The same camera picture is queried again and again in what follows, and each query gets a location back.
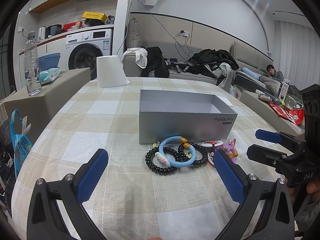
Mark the black clothes pile left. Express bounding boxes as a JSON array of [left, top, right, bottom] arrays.
[[140, 47, 170, 78]]

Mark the yellow box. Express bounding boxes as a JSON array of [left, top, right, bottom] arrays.
[[82, 11, 107, 23]]

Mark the purple bangle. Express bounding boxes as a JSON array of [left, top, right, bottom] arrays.
[[221, 138, 238, 164]]

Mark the red snack bag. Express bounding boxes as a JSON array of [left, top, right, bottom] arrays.
[[268, 102, 304, 125]]

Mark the white garment on sofa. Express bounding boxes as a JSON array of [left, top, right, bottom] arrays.
[[121, 47, 148, 69]]

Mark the light blue bangle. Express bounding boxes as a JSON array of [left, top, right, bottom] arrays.
[[155, 135, 196, 168]]

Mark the white paper roll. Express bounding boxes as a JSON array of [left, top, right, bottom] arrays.
[[97, 55, 130, 88]]

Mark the person's right hand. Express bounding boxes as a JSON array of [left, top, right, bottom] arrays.
[[288, 180, 320, 203]]

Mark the clear water bottle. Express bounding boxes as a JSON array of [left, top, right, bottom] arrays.
[[24, 31, 42, 96]]

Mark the blue plastic basin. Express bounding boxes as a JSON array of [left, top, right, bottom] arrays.
[[38, 53, 61, 72]]

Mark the grey sofa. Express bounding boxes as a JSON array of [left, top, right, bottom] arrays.
[[122, 42, 273, 91]]

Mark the checkered tablecloth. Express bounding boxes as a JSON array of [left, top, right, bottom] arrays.
[[11, 76, 296, 240]]

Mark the person lying on bed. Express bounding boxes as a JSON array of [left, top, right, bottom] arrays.
[[258, 64, 284, 83]]

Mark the wet wipes pack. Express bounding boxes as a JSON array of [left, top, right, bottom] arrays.
[[40, 68, 61, 85]]

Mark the white paper slip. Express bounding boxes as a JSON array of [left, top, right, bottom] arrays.
[[213, 95, 234, 107]]

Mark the black bead bracelet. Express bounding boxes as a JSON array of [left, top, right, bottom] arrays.
[[177, 142, 208, 168], [145, 147, 181, 176]]

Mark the blue shopping bag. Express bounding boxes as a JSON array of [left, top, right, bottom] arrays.
[[10, 110, 33, 178]]

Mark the white red pin badge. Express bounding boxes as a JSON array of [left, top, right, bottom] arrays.
[[200, 140, 223, 150]]

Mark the white washing machine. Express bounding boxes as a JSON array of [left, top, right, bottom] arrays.
[[65, 28, 113, 80]]

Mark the grey pillow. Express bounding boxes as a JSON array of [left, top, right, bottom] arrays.
[[126, 17, 143, 49]]

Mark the grey side cabinet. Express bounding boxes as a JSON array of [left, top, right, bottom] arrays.
[[4, 68, 91, 143]]

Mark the red rim pin badge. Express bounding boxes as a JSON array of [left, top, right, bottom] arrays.
[[207, 151, 215, 167]]

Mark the white kettle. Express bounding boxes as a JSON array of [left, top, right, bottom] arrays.
[[38, 27, 47, 42]]

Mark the grey phone box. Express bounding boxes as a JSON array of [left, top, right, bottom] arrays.
[[139, 89, 238, 144]]

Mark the black jacket pile right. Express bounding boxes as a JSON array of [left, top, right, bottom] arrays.
[[187, 49, 239, 79]]

